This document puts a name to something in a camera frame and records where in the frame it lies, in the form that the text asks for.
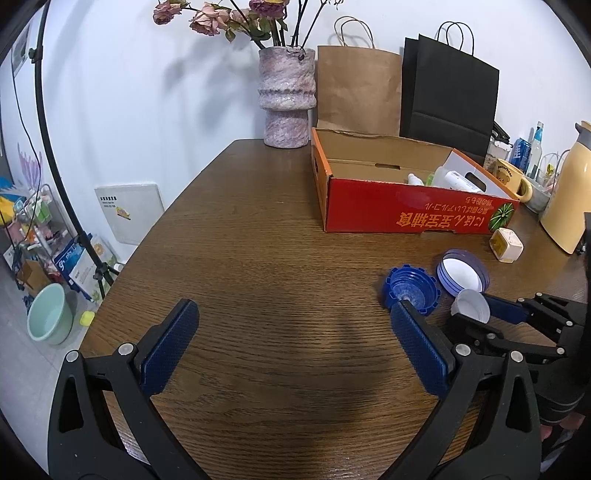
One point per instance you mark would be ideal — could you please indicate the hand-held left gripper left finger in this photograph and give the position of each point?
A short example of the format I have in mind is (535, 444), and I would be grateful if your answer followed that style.
(168, 346)

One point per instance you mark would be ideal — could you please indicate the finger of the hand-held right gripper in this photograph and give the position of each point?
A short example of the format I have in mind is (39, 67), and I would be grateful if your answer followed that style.
(508, 310)
(489, 333)

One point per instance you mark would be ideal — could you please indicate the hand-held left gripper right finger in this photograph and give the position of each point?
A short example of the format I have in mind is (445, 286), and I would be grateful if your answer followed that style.
(422, 350)

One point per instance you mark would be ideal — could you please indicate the white plastic cap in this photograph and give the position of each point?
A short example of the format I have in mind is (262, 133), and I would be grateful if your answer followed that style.
(473, 307)

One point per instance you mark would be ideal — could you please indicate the blue ridged cap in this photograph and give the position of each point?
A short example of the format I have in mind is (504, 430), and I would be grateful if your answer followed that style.
(408, 288)

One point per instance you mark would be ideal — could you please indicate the orange cardboard box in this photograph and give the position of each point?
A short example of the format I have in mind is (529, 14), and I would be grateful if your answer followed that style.
(392, 207)

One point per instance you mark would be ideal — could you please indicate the person's right forearm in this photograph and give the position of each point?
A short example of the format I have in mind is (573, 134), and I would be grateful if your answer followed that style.
(561, 408)

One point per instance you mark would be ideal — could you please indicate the purple-rimmed white lid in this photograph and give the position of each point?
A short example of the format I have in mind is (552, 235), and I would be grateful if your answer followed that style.
(461, 272)

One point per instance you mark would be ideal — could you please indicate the cream square container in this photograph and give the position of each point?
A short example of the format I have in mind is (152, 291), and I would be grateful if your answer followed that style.
(505, 247)

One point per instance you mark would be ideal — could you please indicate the small yellow container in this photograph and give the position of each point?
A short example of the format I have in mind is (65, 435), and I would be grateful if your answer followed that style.
(87, 318)

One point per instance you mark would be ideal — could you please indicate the black light stand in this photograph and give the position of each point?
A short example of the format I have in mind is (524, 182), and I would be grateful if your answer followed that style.
(98, 277)

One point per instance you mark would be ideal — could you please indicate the grey-blue cup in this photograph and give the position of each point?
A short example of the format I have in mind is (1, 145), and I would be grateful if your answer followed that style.
(535, 199)

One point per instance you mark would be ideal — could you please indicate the green plastic basin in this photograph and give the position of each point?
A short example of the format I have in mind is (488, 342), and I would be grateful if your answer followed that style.
(46, 318)

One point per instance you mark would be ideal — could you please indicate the cream thermos jug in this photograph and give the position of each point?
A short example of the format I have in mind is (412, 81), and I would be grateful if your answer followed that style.
(565, 198)

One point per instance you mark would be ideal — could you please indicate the blue and white carton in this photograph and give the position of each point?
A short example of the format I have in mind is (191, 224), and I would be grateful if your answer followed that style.
(69, 264)

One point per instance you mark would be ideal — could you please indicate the cream bear mug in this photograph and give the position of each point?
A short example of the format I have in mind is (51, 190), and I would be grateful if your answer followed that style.
(503, 175)

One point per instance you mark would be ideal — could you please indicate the large white bottle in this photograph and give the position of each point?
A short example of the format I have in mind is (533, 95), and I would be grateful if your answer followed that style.
(455, 180)

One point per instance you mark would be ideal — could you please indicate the clear jar with clip lid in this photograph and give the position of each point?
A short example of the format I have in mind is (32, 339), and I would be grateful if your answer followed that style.
(491, 159)

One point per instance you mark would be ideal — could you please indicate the brown cardboard carton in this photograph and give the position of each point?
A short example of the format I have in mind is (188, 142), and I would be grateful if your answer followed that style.
(32, 277)

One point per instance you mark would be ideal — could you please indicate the small white bottle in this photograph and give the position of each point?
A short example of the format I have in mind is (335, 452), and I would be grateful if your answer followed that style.
(415, 179)

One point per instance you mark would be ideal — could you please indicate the clear glass bottle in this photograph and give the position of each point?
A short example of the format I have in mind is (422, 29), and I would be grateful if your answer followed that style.
(535, 143)

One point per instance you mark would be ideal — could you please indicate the storage rack with items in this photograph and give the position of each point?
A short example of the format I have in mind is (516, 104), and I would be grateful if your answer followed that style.
(41, 217)

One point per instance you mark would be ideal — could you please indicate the black paper bag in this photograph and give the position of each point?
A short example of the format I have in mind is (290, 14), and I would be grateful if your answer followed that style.
(448, 101)

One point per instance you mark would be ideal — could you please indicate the brown paper bag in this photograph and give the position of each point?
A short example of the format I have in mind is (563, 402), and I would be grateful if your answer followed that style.
(358, 87)

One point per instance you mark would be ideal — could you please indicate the pink textured vase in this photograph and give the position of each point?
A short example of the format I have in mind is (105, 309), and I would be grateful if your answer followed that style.
(286, 92)

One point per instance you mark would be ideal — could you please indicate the dried pink flowers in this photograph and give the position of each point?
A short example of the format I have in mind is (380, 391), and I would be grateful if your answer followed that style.
(207, 18)

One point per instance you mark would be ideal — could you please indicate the white wall panel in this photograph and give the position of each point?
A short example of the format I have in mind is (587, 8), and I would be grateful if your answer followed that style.
(129, 217)

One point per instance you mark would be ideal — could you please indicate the small wall picture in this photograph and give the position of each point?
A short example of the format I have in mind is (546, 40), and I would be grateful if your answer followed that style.
(21, 50)

